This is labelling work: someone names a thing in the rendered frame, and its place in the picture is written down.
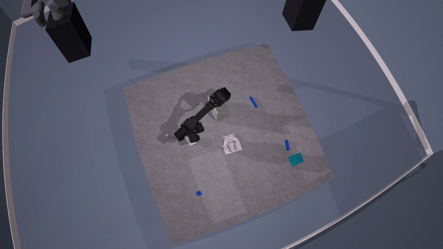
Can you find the teal flat rectangular plate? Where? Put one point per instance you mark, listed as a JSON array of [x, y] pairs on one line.
[[295, 159]]

